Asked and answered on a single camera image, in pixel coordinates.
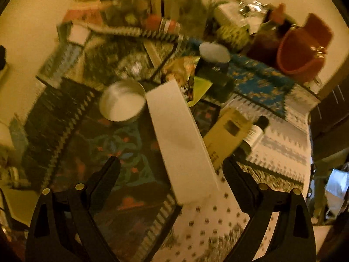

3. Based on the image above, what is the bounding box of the shiny foil wrapper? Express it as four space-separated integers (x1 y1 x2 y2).
237 0 270 17

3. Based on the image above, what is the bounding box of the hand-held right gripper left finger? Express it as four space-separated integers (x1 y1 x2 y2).
26 156 122 262

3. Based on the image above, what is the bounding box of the blue patterned tissue box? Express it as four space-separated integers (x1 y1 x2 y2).
229 53 300 99

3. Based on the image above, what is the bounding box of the round metal tin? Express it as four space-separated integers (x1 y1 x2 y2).
99 80 147 124

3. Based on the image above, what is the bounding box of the small white box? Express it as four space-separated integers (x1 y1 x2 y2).
214 3 246 26

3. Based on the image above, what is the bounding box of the dark wooden door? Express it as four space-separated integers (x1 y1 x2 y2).
310 83 349 144

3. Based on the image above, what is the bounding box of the patterned tablecloth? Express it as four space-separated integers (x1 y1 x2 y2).
11 24 322 262

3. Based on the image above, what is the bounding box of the yellow green woven ball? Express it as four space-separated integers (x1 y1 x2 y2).
220 24 250 51

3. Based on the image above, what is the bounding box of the dark jar with white lid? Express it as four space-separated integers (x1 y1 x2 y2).
196 43 231 80

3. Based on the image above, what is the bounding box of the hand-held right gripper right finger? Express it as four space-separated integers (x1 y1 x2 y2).
223 156 317 262

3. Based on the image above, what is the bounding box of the brown cardboard box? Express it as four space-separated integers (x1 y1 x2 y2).
203 106 253 171

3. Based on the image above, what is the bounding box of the long white box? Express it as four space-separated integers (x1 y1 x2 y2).
146 80 220 206

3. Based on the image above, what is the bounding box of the white plastic bag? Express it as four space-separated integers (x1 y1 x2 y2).
326 169 349 219

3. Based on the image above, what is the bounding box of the dark sauce bottle red cap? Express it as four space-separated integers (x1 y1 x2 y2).
248 4 287 61

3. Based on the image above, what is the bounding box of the colourful cartoon snack packet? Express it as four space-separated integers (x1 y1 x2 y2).
164 56 214 107

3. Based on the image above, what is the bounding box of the dark bottle with white label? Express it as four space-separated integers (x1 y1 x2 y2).
240 115 270 157

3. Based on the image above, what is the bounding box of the red thermos jug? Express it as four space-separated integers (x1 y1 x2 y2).
276 13 334 83

